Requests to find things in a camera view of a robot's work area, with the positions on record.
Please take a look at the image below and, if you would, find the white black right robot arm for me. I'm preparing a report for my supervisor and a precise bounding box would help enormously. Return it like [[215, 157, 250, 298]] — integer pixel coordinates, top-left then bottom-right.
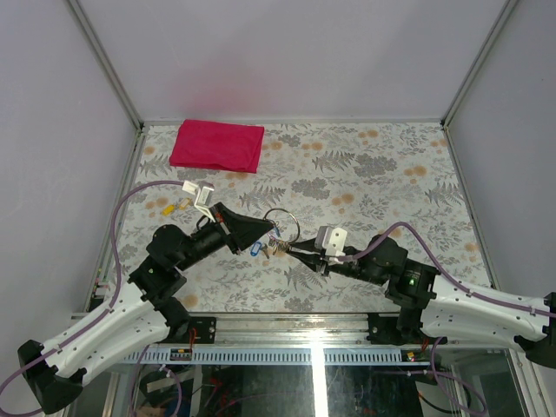
[[287, 235, 555, 368]]

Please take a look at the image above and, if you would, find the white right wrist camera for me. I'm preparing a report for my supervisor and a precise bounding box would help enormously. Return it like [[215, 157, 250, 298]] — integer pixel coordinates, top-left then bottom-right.
[[314, 226, 348, 258]]

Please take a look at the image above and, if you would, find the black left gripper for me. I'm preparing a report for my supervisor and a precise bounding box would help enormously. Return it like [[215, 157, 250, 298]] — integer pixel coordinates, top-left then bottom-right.
[[178, 204, 276, 274]]

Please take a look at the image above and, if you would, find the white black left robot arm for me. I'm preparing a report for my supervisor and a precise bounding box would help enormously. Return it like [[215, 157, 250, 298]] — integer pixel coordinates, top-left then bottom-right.
[[17, 203, 274, 414]]

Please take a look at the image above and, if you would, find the white slotted cable duct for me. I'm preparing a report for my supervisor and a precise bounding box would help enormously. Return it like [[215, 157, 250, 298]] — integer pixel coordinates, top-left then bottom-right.
[[122, 347, 419, 366]]

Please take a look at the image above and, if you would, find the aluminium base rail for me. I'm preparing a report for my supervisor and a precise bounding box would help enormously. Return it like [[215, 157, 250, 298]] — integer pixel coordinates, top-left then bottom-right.
[[71, 311, 435, 348]]

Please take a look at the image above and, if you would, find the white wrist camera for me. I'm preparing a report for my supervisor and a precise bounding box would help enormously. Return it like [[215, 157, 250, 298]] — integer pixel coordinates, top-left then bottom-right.
[[182, 181, 215, 222], [314, 226, 348, 258]]

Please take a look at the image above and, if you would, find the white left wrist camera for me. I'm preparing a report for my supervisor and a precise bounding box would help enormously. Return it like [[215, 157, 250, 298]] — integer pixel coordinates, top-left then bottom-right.
[[182, 181, 215, 222]]

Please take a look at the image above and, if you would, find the folded pink cloth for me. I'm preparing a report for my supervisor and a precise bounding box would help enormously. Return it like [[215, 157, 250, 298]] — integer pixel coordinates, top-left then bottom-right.
[[169, 120, 265, 174]]

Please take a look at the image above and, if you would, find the yellow tagged key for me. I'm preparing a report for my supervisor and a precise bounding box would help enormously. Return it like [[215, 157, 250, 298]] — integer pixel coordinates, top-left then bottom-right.
[[178, 198, 192, 210], [162, 205, 175, 216]]

